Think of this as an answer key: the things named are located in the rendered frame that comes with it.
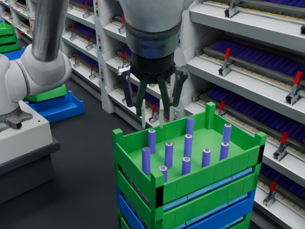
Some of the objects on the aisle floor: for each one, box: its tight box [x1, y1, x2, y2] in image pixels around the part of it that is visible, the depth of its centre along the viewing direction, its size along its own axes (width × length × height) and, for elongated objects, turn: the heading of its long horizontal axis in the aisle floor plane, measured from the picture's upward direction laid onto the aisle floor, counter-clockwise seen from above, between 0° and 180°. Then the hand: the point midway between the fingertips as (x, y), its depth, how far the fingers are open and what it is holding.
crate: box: [25, 84, 67, 102], centre depth 211 cm, size 30×20×8 cm
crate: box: [25, 90, 85, 123], centre depth 199 cm, size 30×20×8 cm
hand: (152, 114), depth 71 cm, fingers open, 3 cm apart
